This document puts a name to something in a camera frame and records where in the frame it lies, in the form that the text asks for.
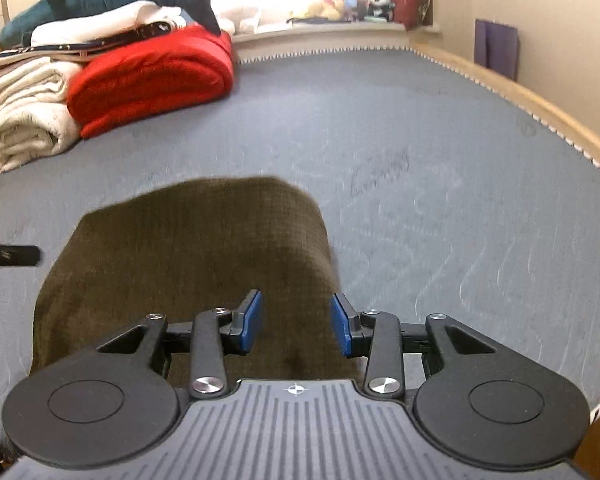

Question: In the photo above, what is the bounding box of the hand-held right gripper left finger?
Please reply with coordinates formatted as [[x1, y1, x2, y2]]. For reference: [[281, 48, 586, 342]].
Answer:
[[97, 289, 264, 401]]

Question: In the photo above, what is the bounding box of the wooden bed frame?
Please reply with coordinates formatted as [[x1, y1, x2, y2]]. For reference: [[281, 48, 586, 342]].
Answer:
[[409, 41, 600, 172]]

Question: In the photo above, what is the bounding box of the white soft toy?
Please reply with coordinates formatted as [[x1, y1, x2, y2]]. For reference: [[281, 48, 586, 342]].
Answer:
[[216, 6, 262, 37]]

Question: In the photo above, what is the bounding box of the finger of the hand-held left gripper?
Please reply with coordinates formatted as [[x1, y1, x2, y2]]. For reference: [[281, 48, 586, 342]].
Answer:
[[0, 242, 42, 267]]

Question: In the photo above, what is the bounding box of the yellow plush toy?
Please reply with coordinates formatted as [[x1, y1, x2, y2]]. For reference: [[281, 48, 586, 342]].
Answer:
[[304, 0, 349, 21]]

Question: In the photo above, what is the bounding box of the white fleece blanket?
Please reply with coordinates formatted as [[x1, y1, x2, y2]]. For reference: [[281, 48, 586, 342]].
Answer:
[[0, 55, 84, 171]]

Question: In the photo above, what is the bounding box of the purple folder against wall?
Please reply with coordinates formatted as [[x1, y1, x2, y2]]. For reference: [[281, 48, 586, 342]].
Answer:
[[473, 18, 520, 81]]

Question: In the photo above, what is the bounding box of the white window sill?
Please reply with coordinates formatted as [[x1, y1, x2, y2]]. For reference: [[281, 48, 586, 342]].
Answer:
[[231, 24, 442, 64]]

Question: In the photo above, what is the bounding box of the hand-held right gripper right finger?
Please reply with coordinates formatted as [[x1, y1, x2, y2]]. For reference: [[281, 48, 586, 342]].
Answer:
[[329, 292, 497, 401]]

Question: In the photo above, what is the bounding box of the dark patterned folded cloth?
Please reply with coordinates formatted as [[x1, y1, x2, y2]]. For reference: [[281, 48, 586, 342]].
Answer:
[[0, 18, 177, 69]]

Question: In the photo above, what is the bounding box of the red folded blanket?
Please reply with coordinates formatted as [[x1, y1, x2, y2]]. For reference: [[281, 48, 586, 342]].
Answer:
[[66, 24, 235, 140]]

